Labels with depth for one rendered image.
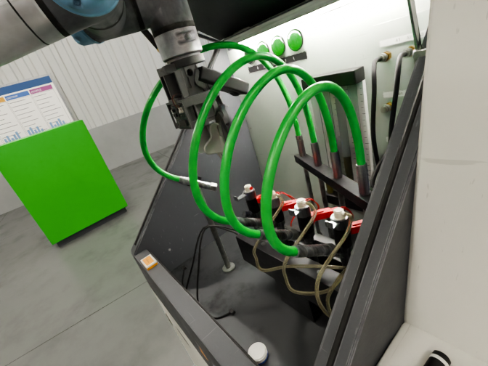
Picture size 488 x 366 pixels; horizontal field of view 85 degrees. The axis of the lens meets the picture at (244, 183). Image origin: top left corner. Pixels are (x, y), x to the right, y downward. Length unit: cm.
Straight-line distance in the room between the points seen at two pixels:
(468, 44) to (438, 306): 31
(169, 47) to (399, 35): 42
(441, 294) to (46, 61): 705
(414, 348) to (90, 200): 372
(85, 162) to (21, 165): 61
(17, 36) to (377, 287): 49
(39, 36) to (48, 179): 344
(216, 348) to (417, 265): 34
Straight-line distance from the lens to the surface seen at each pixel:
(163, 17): 52
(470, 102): 36
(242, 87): 58
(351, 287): 38
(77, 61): 708
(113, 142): 703
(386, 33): 65
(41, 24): 41
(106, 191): 391
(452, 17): 38
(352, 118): 46
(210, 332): 57
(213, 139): 53
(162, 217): 88
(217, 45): 65
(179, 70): 52
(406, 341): 47
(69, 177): 382
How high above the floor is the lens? 137
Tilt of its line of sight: 23 degrees down
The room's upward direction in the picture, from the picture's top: 17 degrees counter-clockwise
